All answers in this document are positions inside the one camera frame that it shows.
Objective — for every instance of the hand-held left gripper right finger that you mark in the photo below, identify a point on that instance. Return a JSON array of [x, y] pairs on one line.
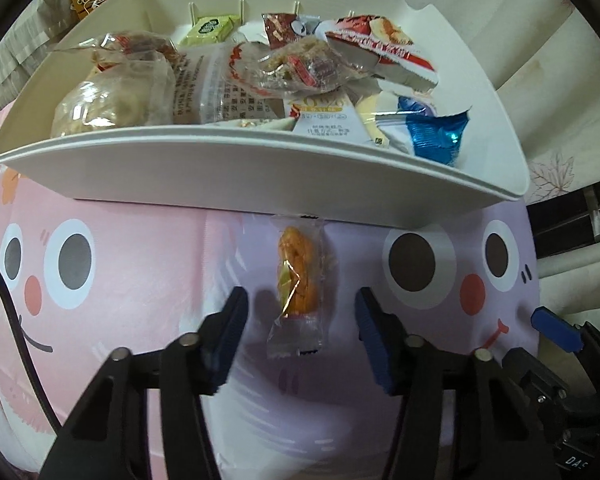
[[375, 340]]

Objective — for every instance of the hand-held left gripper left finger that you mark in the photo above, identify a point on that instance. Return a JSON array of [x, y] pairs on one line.
[[227, 340]]

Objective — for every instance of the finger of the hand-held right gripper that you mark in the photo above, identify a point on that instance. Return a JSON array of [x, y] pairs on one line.
[[557, 327]]

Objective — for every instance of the clear packet orange cracker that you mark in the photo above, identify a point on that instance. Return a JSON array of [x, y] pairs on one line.
[[295, 280]]

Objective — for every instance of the white plastic storage bin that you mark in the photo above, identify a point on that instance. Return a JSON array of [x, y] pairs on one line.
[[280, 180]]

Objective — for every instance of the blue and white foil packet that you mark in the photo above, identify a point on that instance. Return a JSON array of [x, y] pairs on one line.
[[430, 135]]

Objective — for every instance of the orange and white snack packet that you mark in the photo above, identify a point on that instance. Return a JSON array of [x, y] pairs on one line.
[[325, 120]]

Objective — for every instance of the large clear text printed packet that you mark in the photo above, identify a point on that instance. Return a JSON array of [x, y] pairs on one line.
[[215, 95]]

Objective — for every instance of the clear packet pale yellow chips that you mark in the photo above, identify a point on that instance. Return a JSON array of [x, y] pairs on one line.
[[105, 105]]

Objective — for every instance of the small clear nut candy packet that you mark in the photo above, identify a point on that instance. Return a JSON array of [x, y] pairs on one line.
[[300, 67]]

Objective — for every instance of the red striped bread packet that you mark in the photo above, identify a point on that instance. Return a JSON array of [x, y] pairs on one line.
[[380, 40]]

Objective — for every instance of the clear packet brown granola bar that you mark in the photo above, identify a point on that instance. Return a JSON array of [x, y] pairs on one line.
[[135, 45]]

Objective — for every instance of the green pastry packet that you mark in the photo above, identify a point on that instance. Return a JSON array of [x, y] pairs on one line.
[[207, 27]]

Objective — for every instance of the brown chocolate snack packet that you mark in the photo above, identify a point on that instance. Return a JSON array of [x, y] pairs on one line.
[[280, 27]]

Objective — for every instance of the cartoon printed tablecloth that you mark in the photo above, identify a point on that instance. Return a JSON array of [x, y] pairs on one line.
[[130, 360]]

